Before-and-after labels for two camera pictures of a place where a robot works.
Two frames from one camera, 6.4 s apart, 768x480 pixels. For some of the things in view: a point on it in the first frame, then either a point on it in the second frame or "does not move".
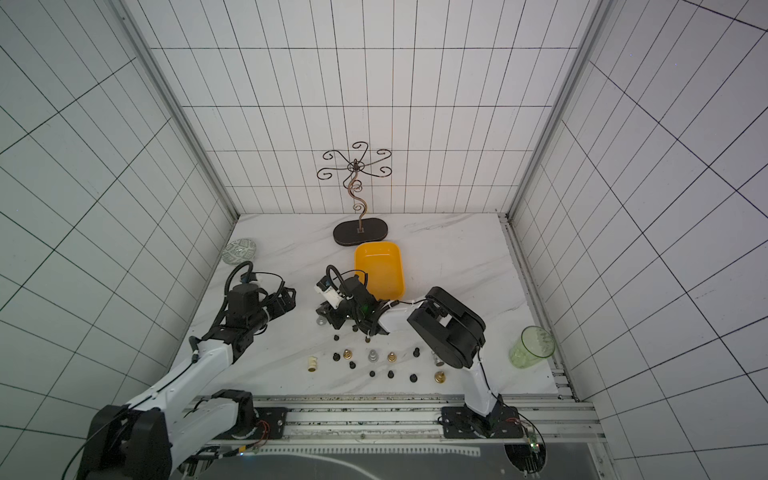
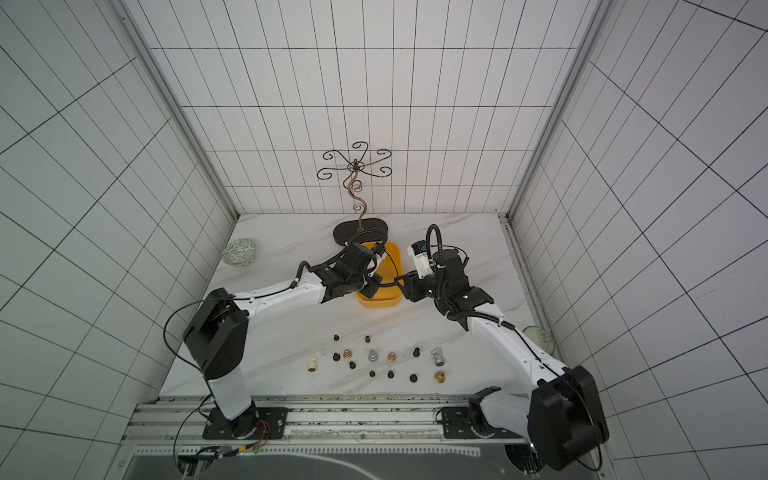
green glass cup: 533,346 does not move
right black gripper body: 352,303 → 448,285
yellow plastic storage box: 383,262 does not move
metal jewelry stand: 359,231 does not move
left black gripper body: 273,306 → 365,284
